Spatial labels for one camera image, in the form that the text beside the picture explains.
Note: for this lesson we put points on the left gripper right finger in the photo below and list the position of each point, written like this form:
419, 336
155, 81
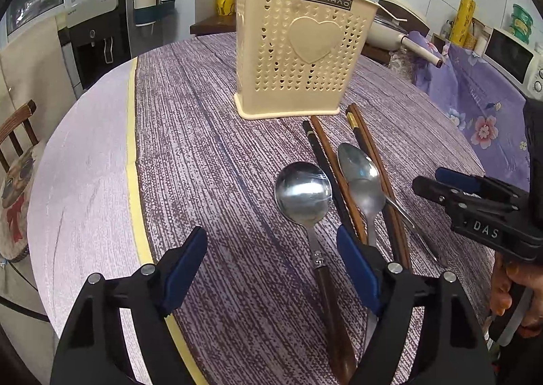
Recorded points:
451, 348

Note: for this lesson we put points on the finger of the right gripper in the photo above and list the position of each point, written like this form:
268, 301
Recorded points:
470, 184
437, 192

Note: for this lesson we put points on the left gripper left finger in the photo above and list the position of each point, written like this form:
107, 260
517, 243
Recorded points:
92, 348

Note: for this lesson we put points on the oval steel spoon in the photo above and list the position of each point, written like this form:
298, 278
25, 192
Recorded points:
366, 193

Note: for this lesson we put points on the round spoon wooden handle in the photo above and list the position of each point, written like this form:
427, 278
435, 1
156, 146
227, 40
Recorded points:
303, 194

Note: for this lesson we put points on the brown wooden chopstick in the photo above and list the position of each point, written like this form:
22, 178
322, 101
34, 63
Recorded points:
358, 223
382, 181

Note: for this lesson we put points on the right hand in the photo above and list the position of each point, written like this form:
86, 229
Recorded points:
525, 274

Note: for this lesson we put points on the purple floral cloth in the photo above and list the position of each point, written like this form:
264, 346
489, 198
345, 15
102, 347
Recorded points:
482, 105

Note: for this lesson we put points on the white microwave oven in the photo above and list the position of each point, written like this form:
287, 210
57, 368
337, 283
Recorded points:
516, 61

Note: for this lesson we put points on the purple striped tablecloth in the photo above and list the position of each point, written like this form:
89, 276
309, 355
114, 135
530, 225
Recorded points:
253, 313

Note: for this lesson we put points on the green stacked containers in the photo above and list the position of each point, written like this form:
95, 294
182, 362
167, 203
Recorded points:
521, 24

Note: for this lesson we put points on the white frying pan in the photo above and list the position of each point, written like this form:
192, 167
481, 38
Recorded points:
392, 24

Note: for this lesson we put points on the yellow roll of bags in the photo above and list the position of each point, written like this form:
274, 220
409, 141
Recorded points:
463, 18

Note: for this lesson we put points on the cream plastic utensil holder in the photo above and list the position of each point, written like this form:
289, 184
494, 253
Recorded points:
296, 57

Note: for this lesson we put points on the wooden chair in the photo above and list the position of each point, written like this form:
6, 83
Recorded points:
16, 183

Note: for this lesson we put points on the wooden sink table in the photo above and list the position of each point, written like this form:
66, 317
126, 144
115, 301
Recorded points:
214, 25

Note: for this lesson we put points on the yellow mug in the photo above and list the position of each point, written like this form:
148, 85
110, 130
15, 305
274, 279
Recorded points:
225, 7

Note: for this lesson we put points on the water dispenser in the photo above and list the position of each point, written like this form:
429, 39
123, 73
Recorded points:
103, 35

